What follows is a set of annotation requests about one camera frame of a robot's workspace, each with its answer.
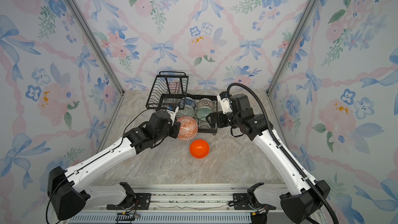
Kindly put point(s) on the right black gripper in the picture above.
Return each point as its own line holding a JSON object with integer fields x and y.
{"x": 218, "y": 120}

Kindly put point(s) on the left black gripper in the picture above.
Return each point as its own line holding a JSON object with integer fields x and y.
{"x": 173, "y": 127}

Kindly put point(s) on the mint green lined bowl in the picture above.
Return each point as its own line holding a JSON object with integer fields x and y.
{"x": 203, "y": 112}

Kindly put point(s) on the white brown lattice bowl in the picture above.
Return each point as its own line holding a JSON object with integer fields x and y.
{"x": 205, "y": 103}

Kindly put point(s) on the pink patterned bowl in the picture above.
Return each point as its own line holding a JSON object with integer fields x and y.
{"x": 188, "y": 128}

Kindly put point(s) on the orange plastic bowl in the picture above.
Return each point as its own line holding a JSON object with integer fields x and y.
{"x": 199, "y": 149}

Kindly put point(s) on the blue floral bowl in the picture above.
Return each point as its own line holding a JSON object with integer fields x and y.
{"x": 188, "y": 101}

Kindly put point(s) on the green patterned bowl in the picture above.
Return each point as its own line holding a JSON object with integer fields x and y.
{"x": 186, "y": 112}

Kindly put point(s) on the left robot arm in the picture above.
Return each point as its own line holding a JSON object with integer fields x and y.
{"x": 70, "y": 190}

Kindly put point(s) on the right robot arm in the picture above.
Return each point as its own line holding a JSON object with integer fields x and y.
{"x": 304, "y": 194}

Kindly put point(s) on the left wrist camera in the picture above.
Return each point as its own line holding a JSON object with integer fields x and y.
{"x": 172, "y": 110}

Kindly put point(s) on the black wire dish rack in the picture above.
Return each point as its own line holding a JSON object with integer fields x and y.
{"x": 171, "y": 89}

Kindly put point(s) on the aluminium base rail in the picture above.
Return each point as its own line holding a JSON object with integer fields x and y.
{"x": 189, "y": 204}

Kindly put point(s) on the left aluminium corner post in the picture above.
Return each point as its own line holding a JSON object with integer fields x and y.
{"x": 89, "y": 35}

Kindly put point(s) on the aluminium corner post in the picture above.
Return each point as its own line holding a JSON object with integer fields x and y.
{"x": 301, "y": 25}
{"x": 89, "y": 35}

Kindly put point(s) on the right aluminium corner post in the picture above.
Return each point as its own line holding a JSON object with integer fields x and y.
{"x": 301, "y": 25}

